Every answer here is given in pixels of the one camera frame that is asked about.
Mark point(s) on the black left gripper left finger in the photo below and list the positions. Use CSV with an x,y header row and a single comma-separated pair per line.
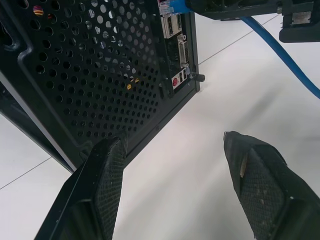
x,y
107,190

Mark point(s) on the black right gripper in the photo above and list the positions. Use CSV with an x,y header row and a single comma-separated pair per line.
x,y
302,32

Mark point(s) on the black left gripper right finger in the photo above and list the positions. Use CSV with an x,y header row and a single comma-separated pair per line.
x,y
265,190

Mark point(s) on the black computer tower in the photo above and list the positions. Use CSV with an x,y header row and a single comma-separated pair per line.
x,y
17,75

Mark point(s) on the black thumbscrew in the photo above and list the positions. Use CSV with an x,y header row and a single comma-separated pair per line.
x,y
199,78

